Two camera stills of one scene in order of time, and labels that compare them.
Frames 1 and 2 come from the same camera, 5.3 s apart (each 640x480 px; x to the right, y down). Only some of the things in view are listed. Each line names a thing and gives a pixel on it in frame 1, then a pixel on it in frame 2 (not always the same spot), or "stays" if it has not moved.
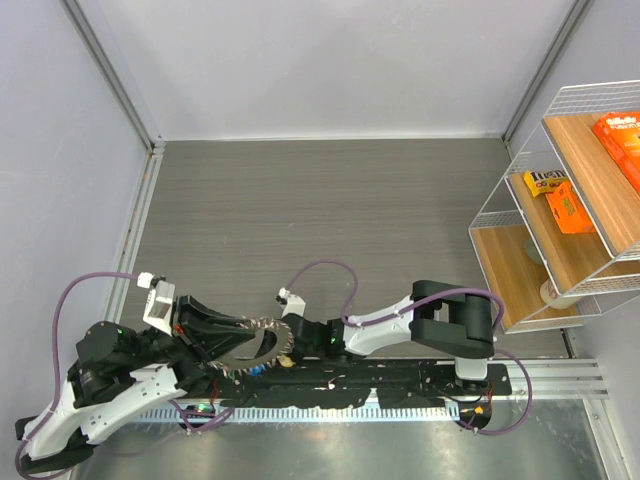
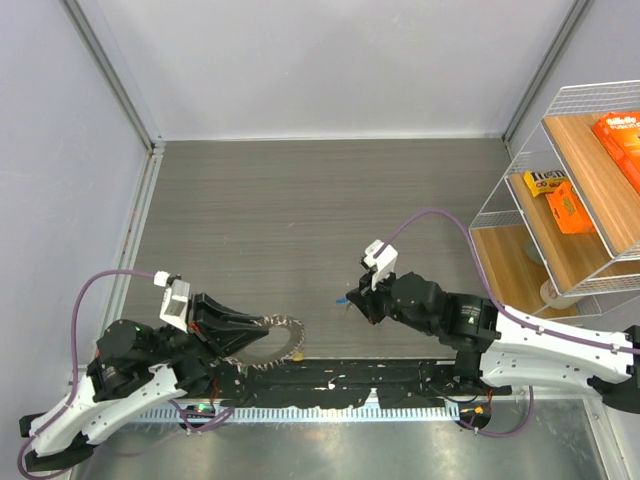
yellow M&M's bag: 544,181 stays
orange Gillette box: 620,133 stays
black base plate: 351,382 stays
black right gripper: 299,355 -> 366,299
